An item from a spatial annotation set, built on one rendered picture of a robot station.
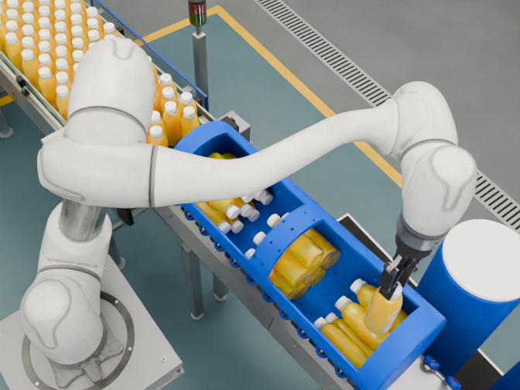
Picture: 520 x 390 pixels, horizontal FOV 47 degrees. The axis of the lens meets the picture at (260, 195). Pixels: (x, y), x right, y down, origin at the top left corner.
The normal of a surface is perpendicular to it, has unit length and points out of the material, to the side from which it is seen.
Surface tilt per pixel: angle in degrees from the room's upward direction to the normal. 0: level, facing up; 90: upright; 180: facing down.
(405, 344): 17
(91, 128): 11
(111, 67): 7
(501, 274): 0
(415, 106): 4
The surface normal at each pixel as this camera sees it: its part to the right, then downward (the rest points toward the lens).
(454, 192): 0.05, 0.60
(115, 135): 0.28, -0.45
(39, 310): -0.01, -0.45
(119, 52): 0.28, -0.69
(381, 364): -0.51, -0.02
